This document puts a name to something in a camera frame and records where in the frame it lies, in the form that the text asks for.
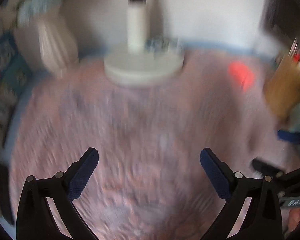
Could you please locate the white ribbed vase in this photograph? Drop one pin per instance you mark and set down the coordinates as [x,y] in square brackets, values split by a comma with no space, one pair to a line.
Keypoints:
[58,46]

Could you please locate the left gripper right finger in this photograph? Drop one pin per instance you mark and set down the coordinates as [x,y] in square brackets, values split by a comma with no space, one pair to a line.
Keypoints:
[263,219]

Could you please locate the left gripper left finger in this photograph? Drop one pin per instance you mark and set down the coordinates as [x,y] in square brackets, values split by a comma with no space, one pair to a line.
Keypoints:
[34,217]

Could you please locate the small plaid cloth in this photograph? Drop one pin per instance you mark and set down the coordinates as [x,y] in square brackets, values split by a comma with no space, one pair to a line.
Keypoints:
[160,44]

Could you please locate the red handled tool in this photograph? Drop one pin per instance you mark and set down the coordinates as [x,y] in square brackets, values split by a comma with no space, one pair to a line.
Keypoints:
[295,51]

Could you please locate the wooden pen holder cup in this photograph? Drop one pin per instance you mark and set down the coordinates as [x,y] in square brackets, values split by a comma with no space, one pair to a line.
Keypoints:
[282,90]

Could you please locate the white desk lamp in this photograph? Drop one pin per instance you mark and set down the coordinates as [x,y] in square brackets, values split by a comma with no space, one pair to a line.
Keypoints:
[133,65]

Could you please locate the person right hand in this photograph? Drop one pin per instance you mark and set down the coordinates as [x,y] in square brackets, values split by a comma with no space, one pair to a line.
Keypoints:
[294,224]

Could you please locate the pink patterned table mat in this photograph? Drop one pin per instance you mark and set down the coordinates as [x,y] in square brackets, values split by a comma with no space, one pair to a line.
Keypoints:
[149,183]

